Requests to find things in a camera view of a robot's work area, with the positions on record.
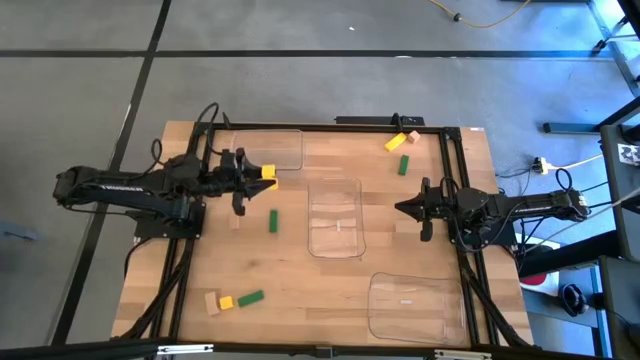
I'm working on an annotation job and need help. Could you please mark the black standing desk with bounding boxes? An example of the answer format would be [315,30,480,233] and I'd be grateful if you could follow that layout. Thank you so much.
[542,0,640,135]

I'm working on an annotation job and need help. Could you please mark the black white marker tag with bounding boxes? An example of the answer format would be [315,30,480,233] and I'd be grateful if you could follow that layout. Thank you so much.
[618,143,640,167]

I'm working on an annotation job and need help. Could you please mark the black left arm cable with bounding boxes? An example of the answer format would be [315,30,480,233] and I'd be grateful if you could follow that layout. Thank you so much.
[192,102,224,157]

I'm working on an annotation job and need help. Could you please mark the black frame crossbeam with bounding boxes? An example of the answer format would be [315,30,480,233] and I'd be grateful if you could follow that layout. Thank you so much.
[0,338,640,360]

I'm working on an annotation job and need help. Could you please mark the black side desk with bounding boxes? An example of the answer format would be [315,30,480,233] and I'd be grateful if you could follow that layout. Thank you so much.
[597,124,640,262]

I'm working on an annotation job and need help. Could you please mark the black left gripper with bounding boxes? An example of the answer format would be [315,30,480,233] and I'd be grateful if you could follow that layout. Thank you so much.
[213,147,279,217]

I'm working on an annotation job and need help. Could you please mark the long yellow wooden block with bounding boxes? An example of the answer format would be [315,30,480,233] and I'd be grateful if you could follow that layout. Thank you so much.
[383,132,408,153]

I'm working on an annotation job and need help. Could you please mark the clear plastic tray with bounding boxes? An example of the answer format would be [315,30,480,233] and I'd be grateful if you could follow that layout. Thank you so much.
[367,272,469,347]
[306,176,367,260]
[230,128,305,172]

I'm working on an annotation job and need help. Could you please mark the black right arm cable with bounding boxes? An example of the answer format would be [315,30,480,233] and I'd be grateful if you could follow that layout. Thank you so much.
[554,167,574,192]

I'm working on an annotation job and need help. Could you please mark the yellow floor cable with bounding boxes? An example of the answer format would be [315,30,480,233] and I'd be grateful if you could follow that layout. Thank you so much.
[428,0,532,29]

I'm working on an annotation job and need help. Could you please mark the black cabinet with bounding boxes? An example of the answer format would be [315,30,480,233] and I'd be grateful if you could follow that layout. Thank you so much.
[597,255,640,360]

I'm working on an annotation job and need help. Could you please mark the black aluminium table frame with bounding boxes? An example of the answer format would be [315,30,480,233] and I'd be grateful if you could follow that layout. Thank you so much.
[112,121,536,351]

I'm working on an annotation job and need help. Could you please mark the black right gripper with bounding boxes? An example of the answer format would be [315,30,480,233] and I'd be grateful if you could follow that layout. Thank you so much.
[394,177,454,243]

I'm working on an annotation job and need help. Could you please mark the black headphones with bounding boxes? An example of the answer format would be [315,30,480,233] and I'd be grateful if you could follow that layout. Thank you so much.
[559,282,591,318]

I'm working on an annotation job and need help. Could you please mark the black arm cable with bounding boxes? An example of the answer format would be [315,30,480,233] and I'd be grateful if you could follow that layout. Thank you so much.
[554,167,574,192]
[192,102,224,157]

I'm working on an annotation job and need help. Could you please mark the white power cable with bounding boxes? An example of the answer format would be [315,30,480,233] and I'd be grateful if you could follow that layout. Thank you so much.
[547,153,605,172]

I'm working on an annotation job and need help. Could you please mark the grey floor cable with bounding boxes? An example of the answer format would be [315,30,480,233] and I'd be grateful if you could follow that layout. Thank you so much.
[524,187,640,254]

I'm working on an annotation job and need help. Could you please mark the black floor bar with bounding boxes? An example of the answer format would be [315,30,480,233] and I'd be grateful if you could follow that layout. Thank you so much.
[517,229,621,279]

